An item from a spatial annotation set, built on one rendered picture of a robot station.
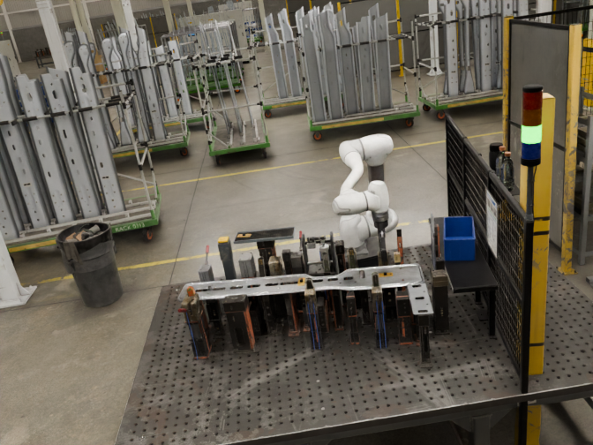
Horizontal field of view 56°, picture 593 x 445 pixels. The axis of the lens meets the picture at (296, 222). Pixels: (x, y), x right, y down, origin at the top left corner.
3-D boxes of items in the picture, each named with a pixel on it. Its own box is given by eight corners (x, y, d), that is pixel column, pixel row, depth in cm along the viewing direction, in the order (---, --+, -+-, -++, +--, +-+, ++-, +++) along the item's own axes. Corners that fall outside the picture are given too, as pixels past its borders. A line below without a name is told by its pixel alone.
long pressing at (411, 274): (174, 305, 309) (174, 302, 309) (184, 284, 330) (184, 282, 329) (425, 284, 292) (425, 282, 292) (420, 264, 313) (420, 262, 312)
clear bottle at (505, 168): (502, 192, 278) (502, 154, 270) (499, 188, 284) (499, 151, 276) (515, 192, 277) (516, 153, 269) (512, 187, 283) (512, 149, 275)
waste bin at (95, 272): (70, 317, 515) (45, 246, 487) (86, 288, 564) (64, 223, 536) (123, 308, 516) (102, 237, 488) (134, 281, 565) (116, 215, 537)
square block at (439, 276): (435, 335, 298) (432, 277, 284) (432, 327, 306) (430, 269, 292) (450, 334, 297) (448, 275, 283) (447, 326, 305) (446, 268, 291)
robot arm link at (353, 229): (339, 240, 384) (334, 212, 375) (364, 234, 386) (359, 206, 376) (344, 251, 370) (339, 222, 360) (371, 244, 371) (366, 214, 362)
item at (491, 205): (497, 260, 273) (497, 203, 261) (485, 241, 294) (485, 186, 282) (500, 260, 273) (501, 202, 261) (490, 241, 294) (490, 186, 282)
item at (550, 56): (578, 274, 464) (596, 22, 386) (562, 275, 464) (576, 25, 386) (509, 214, 588) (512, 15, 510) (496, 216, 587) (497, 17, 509)
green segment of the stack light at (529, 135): (524, 144, 204) (524, 128, 201) (519, 139, 210) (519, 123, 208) (544, 142, 203) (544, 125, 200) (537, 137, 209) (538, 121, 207)
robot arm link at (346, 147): (341, 151, 323) (364, 146, 324) (334, 139, 337) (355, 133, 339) (344, 170, 330) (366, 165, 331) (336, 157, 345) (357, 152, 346)
